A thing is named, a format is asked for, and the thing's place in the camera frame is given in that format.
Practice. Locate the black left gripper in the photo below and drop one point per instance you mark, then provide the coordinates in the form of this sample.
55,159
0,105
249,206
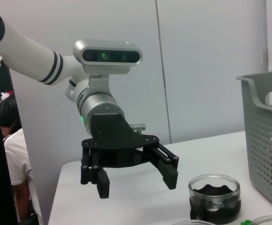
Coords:
112,131

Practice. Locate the grey perforated storage bin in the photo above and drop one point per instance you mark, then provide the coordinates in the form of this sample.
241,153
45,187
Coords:
262,140

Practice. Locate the person in white shirt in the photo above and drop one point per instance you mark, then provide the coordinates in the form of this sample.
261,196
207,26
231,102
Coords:
18,159

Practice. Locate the green toy brick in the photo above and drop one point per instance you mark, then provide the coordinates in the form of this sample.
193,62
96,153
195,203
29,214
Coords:
247,223

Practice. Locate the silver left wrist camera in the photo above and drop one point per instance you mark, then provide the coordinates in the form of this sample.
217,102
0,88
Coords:
107,56

